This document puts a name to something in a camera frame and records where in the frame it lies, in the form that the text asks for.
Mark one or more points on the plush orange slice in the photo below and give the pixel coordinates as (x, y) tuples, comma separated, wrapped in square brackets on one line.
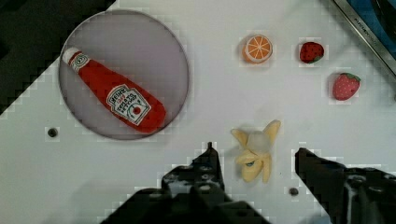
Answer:
[(258, 49)]

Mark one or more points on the light red plush strawberry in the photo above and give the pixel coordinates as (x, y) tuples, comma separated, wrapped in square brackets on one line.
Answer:
[(345, 86)]

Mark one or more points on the black and silver toaster oven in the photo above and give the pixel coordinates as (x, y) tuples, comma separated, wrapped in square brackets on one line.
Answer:
[(374, 23)]

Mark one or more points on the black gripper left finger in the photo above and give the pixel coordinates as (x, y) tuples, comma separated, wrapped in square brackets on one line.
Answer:
[(189, 194)]

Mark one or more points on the red plush ketchup bottle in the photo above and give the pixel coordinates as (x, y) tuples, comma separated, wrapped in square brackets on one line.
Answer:
[(126, 100)]

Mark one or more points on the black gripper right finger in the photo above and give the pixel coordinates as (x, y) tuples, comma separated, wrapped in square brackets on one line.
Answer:
[(348, 195)]

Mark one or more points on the grey round plate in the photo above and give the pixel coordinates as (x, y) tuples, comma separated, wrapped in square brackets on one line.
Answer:
[(135, 45)]

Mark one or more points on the yellow plush peeled banana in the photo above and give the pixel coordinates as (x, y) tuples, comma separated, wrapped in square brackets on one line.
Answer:
[(256, 155)]

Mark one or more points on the dark red plush strawberry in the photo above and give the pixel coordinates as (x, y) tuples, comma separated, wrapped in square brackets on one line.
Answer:
[(311, 52)]

